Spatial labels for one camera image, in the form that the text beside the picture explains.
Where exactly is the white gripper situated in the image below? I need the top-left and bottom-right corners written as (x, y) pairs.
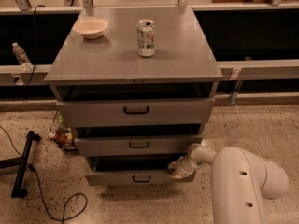
top-left (167, 155), bottom-right (202, 179)

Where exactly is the grey bottom drawer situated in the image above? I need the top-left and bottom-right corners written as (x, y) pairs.
top-left (86, 153), bottom-right (195, 186)

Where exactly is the grey drawer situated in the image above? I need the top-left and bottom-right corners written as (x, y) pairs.
top-left (57, 98), bottom-right (215, 127)
top-left (86, 153), bottom-right (195, 186)
top-left (75, 134), bottom-right (202, 157)

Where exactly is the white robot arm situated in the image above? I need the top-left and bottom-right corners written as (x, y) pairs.
top-left (168, 143), bottom-right (289, 224)

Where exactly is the grey middle drawer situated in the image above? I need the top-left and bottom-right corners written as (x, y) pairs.
top-left (75, 134), bottom-right (202, 157)

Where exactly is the grey top drawer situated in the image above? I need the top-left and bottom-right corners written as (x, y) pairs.
top-left (57, 98), bottom-right (215, 127)

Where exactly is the grey drawer cabinet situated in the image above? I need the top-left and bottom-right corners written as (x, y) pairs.
top-left (44, 7), bottom-right (224, 181)

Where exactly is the orange snack bag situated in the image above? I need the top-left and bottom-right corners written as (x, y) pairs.
top-left (49, 130), bottom-right (72, 145)

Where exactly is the grey metal railing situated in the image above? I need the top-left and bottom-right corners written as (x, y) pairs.
top-left (0, 59), bottom-right (299, 86)

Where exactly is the white green soda can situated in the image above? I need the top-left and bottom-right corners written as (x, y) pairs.
top-left (136, 19), bottom-right (155, 57)

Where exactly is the black stand leg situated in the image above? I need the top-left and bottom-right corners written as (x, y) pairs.
top-left (0, 131), bottom-right (41, 198)

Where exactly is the beige bowl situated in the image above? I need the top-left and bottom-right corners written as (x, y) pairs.
top-left (74, 18), bottom-right (108, 39)

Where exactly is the clear plastic water bottle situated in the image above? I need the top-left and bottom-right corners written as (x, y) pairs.
top-left (12, 43), bottom-right (33, 72)

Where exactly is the metal clamp bracket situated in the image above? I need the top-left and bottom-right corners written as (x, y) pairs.
top-left (229, 67), bottom-right (243, 107)

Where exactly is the black hanging cable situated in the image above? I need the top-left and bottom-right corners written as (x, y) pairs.
top-left (24, 4), bottom-right (47, 86)

